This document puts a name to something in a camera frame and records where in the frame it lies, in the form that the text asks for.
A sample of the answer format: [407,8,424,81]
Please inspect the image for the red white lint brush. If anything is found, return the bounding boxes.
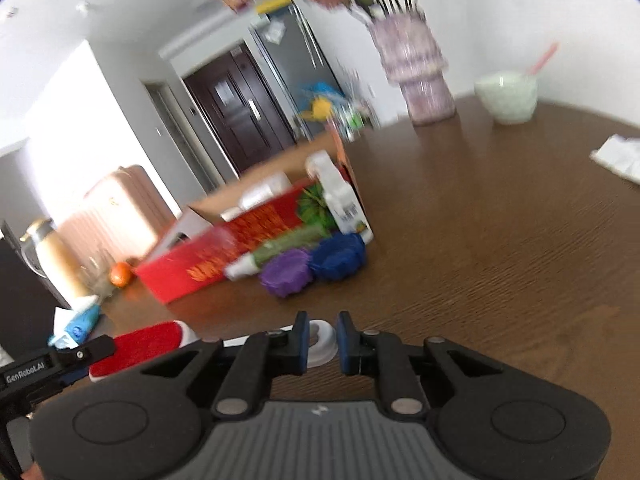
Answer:
[88,309,336,384]

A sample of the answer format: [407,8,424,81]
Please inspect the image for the dark grey paper bag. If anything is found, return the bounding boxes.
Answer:
[0,220,61,360]

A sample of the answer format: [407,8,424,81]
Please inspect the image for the blue tissue pack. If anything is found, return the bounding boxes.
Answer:
[48,295,101,349]

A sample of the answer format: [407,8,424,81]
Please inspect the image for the clear drinking glass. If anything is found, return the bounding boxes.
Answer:
[80,245,116,299]

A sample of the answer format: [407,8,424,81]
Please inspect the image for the orange thermos bottle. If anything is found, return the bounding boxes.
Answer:
[20,219,90,304]

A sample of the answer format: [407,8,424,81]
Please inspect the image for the orange fruit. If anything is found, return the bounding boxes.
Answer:
[108,261,134,288]

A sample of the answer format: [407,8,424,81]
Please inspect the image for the red cardboard box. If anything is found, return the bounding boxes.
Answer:
[133,129,374,306]

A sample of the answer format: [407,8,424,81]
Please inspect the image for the green tube white cap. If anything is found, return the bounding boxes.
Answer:
[224,223,331,281]

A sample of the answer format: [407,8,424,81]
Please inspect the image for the purple flower-shaped object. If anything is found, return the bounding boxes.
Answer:
[259,248,312,298]

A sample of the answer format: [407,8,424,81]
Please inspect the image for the blue flower-shaped object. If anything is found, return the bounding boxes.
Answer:
[309,233,367,282]

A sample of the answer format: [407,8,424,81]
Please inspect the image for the white jar in box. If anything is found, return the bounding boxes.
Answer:
[238,171,292,210]

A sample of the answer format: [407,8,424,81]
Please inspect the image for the white spray bottle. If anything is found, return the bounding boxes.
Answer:
[306,151,373,245]

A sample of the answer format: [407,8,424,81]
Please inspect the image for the white paper on table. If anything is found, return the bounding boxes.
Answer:
[590,134,640,185]

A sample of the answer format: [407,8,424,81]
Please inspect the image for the dark brown door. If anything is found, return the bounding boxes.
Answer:
[184,44,296,174]

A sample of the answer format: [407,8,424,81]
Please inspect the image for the pale green bowl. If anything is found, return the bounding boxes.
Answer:
[474,72,538,125]

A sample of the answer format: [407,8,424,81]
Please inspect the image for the cluttered small cart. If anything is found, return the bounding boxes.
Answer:
[297,81,378,142]

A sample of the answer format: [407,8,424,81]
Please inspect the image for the pink spoon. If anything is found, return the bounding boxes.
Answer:
[526,42,560,76]

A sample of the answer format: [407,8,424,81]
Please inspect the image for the pink textured vase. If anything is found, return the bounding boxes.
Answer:
[369,11,456,125]

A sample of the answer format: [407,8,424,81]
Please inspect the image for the grey refrigerator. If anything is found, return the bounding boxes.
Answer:
[252,3,344,139]

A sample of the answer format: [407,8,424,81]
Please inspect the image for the yellow box on fridge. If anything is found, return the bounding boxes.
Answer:
[255,0,292,15]

